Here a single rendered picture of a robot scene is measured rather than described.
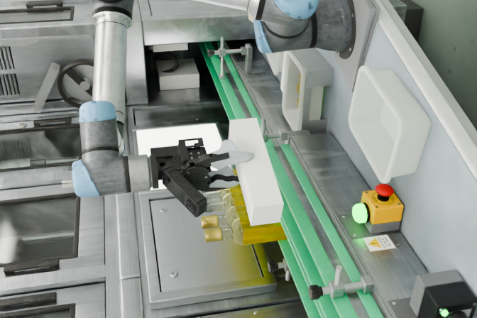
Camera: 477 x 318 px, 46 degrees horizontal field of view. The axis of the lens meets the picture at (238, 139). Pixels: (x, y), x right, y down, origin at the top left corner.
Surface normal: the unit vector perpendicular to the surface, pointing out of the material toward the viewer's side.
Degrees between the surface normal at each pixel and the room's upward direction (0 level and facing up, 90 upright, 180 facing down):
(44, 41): 90
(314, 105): 90
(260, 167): 90
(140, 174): 90
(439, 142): 0
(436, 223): 0
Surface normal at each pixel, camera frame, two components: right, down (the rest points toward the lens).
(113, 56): 0.44, -0.25
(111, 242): 0.01, -0.86
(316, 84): 0.21, 0.51
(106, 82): 0.02, -0.27
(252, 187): 0.07, -0.69
